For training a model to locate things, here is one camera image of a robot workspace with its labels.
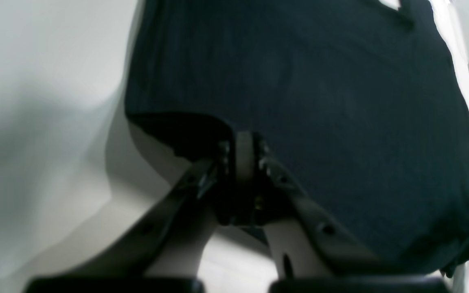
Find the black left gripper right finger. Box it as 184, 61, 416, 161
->
234, 132, 448, 293

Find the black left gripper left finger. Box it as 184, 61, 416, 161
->
25, 141, 232, 293

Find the black T-shirt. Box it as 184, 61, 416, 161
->
125, 0, 469, 274

